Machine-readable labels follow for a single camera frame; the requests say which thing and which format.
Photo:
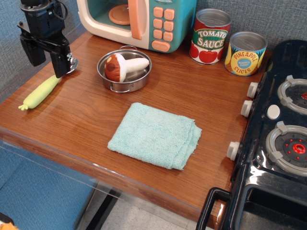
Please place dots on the black toy stove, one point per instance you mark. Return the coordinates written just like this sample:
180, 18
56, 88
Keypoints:
269, 179

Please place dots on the silver metal pot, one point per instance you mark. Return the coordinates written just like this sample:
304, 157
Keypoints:
134, 80

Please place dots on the light blue folded cloth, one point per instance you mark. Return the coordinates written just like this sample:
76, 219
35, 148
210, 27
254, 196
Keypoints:
155, 136

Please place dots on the pineapple slices can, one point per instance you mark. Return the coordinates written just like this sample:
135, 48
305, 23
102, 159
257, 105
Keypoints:
245, 53

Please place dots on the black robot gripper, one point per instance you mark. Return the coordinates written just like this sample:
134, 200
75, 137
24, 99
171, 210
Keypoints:
43, 31

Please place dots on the teal toy microwave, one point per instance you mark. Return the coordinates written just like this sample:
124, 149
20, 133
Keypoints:
157, 25

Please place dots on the tomato sauce can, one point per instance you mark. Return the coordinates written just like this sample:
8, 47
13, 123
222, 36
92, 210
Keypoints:
211, 29

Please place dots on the yellow handled metal spoon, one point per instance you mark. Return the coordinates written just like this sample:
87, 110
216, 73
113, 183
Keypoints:
38, 95

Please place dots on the orange plush toy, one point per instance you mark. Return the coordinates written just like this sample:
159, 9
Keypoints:
8, 226

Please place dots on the plush brown white mushroom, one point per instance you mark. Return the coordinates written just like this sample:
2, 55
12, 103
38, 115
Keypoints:
117, 67

